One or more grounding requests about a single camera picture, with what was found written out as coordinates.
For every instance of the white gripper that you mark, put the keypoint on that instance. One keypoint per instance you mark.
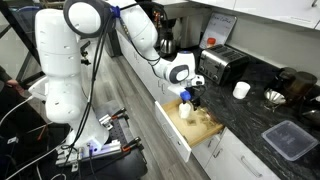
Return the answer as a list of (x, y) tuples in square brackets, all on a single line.
[(185, 95)]

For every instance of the white mug from drawer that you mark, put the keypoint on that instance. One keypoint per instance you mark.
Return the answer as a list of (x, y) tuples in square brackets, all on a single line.
[(184, 110)]

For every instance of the white wooden drawer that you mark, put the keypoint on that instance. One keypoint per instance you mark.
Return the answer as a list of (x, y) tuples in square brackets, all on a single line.
[(186, 133)]

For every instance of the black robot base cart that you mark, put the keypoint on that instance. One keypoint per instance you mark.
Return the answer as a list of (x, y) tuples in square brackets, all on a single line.
[(128, 165)]

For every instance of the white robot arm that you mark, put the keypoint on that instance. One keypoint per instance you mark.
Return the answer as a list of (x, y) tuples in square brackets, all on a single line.
[(57, 39)]

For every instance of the left white drawer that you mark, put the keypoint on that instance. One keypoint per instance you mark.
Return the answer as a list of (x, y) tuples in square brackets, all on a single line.
[(158, 88)]

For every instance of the white mug on counter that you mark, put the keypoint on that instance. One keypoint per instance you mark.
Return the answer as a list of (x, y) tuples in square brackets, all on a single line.
[(241, 89)]

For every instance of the black steel toaster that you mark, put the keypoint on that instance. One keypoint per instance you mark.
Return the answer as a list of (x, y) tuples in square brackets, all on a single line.
[(222, 64)]

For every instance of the orange lid creamer jar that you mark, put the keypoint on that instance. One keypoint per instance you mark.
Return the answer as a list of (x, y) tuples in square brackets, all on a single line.
[(211, 42)]

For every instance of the steel coffee carafe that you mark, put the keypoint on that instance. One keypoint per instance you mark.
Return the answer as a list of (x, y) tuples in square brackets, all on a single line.
[(167, 44)]

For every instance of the black coffee maker machine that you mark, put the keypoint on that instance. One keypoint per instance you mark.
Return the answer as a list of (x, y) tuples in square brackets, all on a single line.
[(183, 19)]

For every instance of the small whiteboard sign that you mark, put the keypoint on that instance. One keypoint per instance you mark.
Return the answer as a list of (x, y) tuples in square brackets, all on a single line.
[(218, 27)]

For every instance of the white lower cabinet door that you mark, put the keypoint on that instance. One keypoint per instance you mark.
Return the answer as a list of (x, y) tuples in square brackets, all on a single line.
[(232, 160)]

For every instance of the clear plastic container lid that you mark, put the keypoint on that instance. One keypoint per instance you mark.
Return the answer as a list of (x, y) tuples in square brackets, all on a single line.
[(289, 140)]

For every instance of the white upper cabinets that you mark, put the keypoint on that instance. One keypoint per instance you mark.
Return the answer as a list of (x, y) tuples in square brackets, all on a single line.
[(305, 13)]

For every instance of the person in grey sleeve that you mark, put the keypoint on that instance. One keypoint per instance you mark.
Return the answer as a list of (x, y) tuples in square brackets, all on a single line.
[(10, 82)]

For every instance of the black camera on tripod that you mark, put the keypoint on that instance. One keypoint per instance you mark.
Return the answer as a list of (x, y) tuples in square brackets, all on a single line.
[(84, 54)]

